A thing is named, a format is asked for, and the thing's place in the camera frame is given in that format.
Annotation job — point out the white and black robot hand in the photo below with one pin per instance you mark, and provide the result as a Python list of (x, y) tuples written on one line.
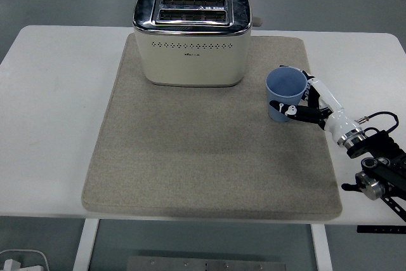
[(341, 122)]

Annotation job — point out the light blue plastic cup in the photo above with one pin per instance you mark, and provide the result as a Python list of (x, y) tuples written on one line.
[(280, 87)]

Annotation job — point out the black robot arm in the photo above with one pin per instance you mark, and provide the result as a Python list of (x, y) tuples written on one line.
[(374, 144)]

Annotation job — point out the black table control panel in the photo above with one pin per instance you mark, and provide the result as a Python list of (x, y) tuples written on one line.
[(380, 229)]

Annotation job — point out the white table leg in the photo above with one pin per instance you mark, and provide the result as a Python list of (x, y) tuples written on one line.
[(84, 245), (322, 248)]

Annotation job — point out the beige fabric table mat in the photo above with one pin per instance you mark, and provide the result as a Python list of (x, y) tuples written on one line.
[(190, 156)]

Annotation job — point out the cream and chrome toaster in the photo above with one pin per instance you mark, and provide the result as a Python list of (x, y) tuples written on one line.
[(190, 61)]

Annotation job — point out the grey metal plate with screws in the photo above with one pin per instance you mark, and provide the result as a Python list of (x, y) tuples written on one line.
[(206, 264)]

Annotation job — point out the white plug block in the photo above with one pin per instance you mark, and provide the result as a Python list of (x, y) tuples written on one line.
[(11, 265)]

